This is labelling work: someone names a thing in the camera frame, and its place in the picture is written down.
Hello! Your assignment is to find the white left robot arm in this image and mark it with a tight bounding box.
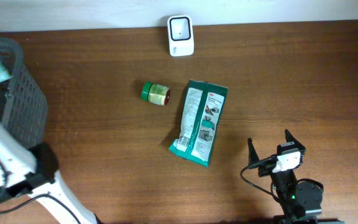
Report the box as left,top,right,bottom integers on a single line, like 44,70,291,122
0,100,100,223

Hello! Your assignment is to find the green white wipes pack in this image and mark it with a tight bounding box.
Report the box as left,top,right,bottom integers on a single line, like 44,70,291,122
169,80,228,167

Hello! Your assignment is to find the green lid spice jar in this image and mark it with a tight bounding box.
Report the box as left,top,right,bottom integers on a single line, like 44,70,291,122
141,82,170,106

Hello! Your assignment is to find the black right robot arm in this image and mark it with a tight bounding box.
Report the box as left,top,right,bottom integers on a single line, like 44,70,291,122
240,129,324,223

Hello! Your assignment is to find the grey plastic mesh basket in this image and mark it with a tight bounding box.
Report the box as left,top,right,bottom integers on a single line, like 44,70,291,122
0,37,48,149

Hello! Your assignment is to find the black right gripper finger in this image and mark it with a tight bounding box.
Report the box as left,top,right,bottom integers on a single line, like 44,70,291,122
285,129,299,146
247,138,260,168

